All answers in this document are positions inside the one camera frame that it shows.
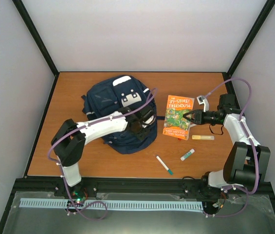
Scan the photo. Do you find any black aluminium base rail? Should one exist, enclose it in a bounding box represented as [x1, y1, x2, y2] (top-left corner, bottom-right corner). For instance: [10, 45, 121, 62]
[13, 177, 273, 202]

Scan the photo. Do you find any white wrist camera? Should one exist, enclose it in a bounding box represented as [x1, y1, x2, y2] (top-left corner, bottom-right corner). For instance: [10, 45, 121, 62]
[144, 115, 156, 125]
[197, 95, 209, 112]

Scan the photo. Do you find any metal front base plate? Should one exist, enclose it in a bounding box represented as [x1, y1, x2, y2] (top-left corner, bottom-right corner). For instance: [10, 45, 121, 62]
[0, 192, 275, 234]

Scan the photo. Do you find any light blue slotted cable duct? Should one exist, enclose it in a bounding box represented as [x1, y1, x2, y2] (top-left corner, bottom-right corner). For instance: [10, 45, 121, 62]
[19, 198, 203, 212]

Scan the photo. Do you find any green white glue stick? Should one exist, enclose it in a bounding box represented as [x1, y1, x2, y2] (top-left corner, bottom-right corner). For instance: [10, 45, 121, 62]
[180, 149, 195, 161]

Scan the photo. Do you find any navy blue student backpack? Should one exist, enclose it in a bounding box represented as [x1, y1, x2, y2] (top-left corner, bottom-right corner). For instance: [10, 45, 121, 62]
[81, 75, 157, 154]

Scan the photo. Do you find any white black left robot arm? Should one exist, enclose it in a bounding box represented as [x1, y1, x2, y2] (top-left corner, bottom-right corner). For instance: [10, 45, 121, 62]
[51, 105, 157, 196]

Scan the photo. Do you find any black frame post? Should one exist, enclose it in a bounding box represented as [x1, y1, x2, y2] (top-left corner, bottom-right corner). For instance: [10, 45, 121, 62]
[12, 0, 59, 73]
[226, 0, 275, 77]

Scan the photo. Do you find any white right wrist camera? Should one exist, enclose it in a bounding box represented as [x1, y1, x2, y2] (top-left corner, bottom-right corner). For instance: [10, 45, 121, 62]
[197, 95, 209, 112]

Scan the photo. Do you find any green capped white marker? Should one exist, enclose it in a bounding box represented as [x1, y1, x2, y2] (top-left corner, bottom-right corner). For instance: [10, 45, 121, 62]
[156, 155, 173, 175]

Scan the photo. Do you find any yellow highlighter pen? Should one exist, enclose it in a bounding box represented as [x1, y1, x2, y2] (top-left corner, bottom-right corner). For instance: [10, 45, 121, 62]
[191, 135, 215, 140]

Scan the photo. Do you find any black right frame post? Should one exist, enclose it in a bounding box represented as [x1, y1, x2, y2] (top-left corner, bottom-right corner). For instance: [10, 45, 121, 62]
[226, 0, 275, 77]

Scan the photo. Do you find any orange Treehouse paperback book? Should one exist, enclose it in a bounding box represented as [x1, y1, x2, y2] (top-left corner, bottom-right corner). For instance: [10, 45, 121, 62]
[163, 95, 194, 140]

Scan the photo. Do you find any black left frame post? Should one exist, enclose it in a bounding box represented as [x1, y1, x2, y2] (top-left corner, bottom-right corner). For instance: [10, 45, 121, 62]
[12, 0, 59, 73]

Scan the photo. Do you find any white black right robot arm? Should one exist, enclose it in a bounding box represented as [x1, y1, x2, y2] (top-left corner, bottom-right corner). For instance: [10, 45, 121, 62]
[183, 94, 271, 194]

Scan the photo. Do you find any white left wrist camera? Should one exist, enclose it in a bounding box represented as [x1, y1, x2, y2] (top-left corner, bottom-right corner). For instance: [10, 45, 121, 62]
[144, 115, 156, 125]

